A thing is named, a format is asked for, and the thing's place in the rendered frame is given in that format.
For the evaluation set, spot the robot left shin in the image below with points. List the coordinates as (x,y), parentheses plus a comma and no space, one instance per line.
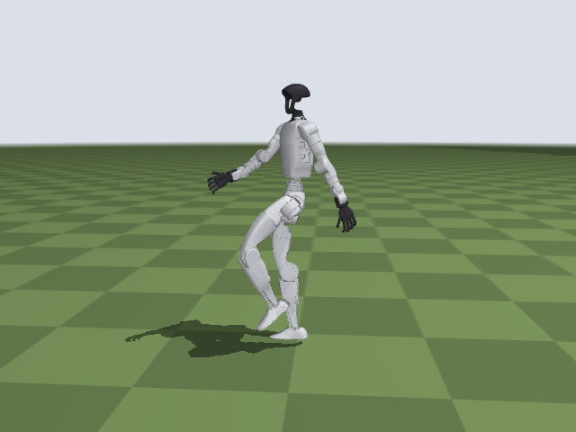
(255,270)

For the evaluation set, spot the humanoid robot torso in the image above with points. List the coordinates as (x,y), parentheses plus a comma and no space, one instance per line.
(297,159)

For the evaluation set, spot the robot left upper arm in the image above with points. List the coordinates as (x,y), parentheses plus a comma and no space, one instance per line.
(309,132)

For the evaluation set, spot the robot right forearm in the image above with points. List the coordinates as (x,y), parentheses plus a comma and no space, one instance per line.
(248,168)

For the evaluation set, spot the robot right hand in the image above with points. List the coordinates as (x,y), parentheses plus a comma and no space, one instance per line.
(221,179)

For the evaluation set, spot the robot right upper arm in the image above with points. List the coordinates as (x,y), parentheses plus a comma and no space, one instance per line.
(264,156)

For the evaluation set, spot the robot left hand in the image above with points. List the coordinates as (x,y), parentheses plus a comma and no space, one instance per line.
(345,215)

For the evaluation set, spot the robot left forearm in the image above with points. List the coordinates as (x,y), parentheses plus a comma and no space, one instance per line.
(331,178)

